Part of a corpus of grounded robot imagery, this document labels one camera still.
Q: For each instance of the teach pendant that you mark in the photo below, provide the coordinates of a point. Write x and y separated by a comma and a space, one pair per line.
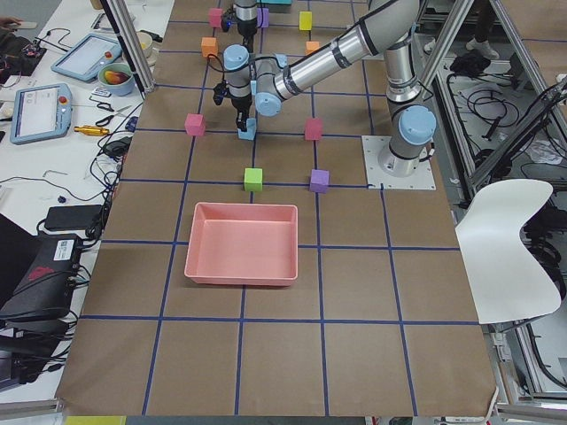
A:
84, 61
41, 113

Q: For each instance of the pink block right far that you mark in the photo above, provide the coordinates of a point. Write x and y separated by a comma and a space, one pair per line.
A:
215, 17

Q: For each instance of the yellow block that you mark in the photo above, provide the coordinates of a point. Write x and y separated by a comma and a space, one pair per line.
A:
305, 20

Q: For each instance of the cream bowl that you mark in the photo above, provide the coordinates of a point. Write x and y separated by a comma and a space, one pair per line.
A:
150, 54

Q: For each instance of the purple block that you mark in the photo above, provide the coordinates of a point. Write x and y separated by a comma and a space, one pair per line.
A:
262, 17
319, 181

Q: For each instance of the black power adapter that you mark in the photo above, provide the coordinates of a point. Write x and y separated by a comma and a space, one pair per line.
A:
78, 217

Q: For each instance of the green bowl with fruit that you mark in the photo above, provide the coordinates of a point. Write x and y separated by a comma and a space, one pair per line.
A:
116, 78

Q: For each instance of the orange block near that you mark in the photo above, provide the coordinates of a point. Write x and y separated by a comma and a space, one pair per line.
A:
311, 47

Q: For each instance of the aluminium frame post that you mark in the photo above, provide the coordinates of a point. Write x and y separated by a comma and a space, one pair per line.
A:
119, 17

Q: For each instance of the pink block left far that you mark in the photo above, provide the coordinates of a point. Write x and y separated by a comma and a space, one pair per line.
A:
195, 124

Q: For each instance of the green block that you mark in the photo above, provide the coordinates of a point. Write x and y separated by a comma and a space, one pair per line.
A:
253, 179

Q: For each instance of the purple block right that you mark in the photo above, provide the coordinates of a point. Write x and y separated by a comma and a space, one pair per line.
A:
262, 17

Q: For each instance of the teach pendant far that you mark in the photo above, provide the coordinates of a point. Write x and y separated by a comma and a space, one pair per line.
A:
84, 61

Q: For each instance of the cyan plastic bin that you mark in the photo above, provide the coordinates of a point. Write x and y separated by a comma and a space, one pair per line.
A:
278, 2

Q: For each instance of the orange block far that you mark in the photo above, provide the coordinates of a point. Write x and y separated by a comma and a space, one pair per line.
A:
209, 47

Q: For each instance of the black scissors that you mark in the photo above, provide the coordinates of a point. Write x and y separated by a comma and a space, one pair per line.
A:
111, 113

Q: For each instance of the teach pendant near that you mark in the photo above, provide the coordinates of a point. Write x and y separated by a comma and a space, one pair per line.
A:
41, 113

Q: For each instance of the purple block left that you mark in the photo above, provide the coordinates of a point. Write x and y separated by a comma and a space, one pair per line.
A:
319, 181

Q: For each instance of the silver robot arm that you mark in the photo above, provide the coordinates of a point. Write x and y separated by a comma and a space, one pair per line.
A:
264, 82

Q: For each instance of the white chair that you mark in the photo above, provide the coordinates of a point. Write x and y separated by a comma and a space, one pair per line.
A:
507, 283

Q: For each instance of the dark pink block left near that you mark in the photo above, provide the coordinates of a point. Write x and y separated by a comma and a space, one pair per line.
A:
313, 129

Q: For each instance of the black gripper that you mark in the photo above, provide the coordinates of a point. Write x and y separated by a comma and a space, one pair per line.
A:
239, 104
244, 27

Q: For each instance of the orange block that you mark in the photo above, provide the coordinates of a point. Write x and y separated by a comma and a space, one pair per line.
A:
311, 47
209, 47

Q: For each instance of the pink plastic bin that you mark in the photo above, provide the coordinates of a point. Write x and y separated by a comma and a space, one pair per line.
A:
243, 244

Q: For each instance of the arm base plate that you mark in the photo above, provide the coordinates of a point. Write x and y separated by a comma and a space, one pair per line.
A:
386, 171

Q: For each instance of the light blue block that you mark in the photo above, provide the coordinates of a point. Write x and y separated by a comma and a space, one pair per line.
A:
253, 84
250, 132

